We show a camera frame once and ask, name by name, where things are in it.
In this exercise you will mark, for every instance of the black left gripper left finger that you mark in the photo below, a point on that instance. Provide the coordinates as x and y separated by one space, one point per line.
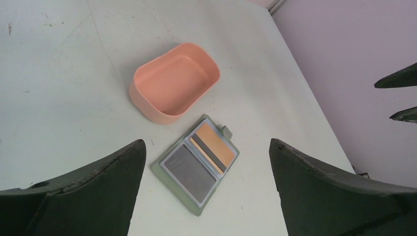
97 199

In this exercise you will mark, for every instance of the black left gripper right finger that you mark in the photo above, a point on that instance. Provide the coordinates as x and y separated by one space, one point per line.
319 199

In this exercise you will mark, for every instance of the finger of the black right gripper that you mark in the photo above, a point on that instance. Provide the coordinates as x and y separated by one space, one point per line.
407 115
406 77

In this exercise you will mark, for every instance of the gold striped credit card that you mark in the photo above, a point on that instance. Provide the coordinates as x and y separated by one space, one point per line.
213 147

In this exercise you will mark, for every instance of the pink oval tray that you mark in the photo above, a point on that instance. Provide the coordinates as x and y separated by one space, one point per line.
165 88

